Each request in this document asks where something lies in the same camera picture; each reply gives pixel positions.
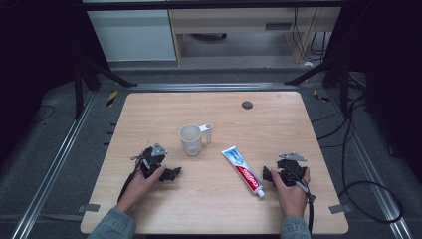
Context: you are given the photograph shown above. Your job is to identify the white cabinet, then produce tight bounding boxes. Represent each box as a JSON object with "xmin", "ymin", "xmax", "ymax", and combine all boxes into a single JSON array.
[{"xmin": 86, "ymin": 9, "xmax": 177, "ymax": 63}]

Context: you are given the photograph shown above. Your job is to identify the white cup with handle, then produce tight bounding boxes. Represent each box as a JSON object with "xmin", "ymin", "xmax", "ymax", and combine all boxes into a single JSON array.
[{"xmin": 178, "ymin": 122, "xmax": 214, "ymax": 157}]

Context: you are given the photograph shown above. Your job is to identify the grey tape piece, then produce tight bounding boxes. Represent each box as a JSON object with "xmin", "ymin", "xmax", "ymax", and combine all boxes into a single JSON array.
[
  {"xmin": 327, "ymin": 203, "xmax": 353, "ymax": 215},
  {"xmin": 77, "ymin": 202, "xmax": 102, "ymax": 214}
]

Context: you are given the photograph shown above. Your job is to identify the metal floor rail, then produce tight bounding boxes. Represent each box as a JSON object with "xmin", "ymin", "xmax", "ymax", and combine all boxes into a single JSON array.
[
  {"xmin": 327, "ymin": 89, "xmax": 414, "ymax": 239},
  {"xmin": 127, "ymin": 82, "xmax": 300, "ymax": 93},
  {"xmin": 10, "ymin": 90, "xmax": 98, "ymax": 239}
]

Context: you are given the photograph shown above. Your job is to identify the person's right hand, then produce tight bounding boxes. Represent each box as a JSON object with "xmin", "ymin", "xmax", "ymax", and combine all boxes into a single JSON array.
[{"xmin": 270, "ymin": 166, "xmax": 312, "ymax": 219}]

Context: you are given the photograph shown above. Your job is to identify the thin black floor cable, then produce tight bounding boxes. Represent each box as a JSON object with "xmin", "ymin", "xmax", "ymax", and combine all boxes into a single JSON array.
[{"xmin": 30, "ymin": 105, "xmax": 56, "ymax": 125}]

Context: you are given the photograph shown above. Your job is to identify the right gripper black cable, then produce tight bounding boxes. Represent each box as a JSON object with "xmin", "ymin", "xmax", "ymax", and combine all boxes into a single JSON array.
[{"xmin": 288, "ymin": 165, "xmax": 317, "ymax": 235}]

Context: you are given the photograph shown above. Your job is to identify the person's left hand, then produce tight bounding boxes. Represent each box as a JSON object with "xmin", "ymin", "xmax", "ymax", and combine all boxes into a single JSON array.
[{"xmin": 114, "ymin": 164, "xmax": 167, "ymax": 214}]

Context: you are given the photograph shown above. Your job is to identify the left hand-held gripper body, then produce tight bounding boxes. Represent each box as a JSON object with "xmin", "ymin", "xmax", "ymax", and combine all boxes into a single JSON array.
[{"xmin": 131, "ymin": 142, "xmax": 169, "ymax": 180}]

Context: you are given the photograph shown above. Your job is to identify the black floor cable loop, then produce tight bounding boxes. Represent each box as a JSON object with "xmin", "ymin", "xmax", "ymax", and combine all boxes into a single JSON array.
[{"xmin": 312, "ymin": 94, "xmax": 405, "ymax": 225}]

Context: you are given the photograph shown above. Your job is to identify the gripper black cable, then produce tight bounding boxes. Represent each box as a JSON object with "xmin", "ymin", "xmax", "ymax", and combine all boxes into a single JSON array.
[
  {"xmin": 116, "ymin": 154, "xmax": 148, "ymax": 204},
  {"xmin": 288, "ymin": 165, "xmax": 317, "ymax": 235}
]

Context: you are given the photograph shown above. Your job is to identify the yellow black tape strip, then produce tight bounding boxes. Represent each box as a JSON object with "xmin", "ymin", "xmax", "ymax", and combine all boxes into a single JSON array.
[
  {"xmin": 312, "ymin": 88, "xmax": 331, "ymax": 104},
  {"xmin": 105, "ymin": 90, "xmax": 119, "ymax": 108}
]

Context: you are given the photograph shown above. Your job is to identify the hanging black cables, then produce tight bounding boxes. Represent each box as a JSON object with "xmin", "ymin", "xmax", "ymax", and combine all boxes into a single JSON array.
[{"xmin": 292, "ymin": 6, "xmax": 330, "ymax": 63}]

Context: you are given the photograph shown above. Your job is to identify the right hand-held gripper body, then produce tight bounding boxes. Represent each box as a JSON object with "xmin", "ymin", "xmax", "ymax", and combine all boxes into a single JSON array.
[{"xmin": 276, "ymin": 151, "xmax": 309, "ymax": 187}]

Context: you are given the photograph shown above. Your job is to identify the toothpaste tube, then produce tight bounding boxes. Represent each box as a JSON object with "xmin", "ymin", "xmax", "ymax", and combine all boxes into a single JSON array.
[{"xmin": 221, "ymin": 145, "xmax": 267, "ymax": 199}]

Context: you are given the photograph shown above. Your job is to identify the black stand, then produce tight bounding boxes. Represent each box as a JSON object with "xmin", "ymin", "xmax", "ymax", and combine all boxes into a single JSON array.
[
  {"xmin": 73, "ymin": 46, "xmax": 138, "ymax": 121},
  {"xmin": 284, "ymin": 56, "xmax": 354, "ymax": 116}
]

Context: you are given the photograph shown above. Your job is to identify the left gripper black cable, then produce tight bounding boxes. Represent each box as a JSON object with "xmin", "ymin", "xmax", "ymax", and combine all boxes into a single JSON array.
[{"xmin": 116, "ymin": 154, "xmax": 148, "ymax": 204}]

